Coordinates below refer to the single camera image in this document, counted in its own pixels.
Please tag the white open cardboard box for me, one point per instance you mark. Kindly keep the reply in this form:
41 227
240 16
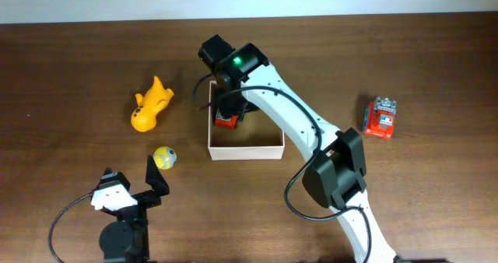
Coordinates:
256 137

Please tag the red toy car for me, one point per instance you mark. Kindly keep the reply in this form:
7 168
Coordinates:
225 121

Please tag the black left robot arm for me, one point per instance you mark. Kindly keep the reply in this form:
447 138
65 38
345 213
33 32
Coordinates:
126 240

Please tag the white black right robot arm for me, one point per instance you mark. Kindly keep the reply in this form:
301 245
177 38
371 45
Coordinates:
335 166

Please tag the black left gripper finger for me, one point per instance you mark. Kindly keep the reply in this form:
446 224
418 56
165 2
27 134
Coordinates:
107 171
155 179

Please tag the red toy fire truck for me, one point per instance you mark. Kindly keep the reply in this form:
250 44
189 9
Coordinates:
379 119

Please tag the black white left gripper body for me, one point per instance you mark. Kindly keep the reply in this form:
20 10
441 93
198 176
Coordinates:
145 198

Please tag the orange toy fish figure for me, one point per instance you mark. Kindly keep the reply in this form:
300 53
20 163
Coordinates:
156 99

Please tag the yellow grey toy ball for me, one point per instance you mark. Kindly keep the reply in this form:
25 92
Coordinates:
165 157

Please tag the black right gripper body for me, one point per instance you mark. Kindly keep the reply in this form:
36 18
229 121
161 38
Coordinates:
233 103

